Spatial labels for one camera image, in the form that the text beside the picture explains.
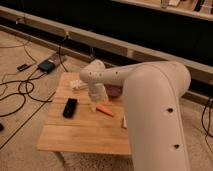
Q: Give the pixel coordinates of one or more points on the black power adapter box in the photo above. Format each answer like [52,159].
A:
[46,66]

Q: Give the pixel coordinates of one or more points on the small black device on floor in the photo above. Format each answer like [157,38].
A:
[23,67]

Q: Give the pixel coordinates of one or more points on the purple bowl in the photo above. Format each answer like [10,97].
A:
[113,90]

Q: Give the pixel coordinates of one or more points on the white plastic bottle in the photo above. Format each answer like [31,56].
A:
[77,85]

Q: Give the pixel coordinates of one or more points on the orange pepper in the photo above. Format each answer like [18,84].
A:
[104,109]

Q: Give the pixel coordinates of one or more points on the black remote control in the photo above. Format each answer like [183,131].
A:
[70,107]

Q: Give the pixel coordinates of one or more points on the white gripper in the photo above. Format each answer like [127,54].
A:
[97,93]

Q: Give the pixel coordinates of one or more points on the metal rail frame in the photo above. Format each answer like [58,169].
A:
[85,46]

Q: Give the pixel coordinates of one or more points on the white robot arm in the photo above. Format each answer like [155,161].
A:
[151,93]

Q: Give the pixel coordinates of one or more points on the white sponge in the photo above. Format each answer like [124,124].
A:
[124,125]

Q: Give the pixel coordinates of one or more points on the wooden table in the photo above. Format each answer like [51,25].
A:
[86,131]

